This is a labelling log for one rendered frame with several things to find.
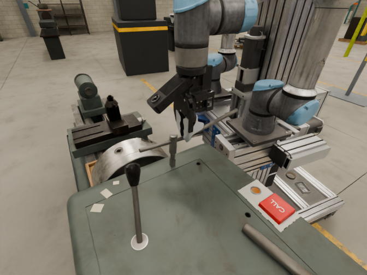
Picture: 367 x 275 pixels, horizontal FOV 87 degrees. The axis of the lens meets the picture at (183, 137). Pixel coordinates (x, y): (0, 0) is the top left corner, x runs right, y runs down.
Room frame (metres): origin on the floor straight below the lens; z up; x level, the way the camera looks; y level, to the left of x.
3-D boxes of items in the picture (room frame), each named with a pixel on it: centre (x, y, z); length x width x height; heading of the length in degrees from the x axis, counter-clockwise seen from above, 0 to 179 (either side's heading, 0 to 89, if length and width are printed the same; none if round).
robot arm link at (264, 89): (0.80, -0.37, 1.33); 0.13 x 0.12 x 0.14; 29
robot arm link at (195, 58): (0.47, -0.02, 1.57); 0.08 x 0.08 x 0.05
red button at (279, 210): (0.28, -0.23, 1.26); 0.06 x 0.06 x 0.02; 31
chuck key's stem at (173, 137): (0.43, 0.03, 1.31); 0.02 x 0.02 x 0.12
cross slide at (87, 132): (1.10, 0.52, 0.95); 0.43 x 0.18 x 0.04; 121
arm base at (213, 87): (1.27, -0.19, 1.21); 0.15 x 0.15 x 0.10
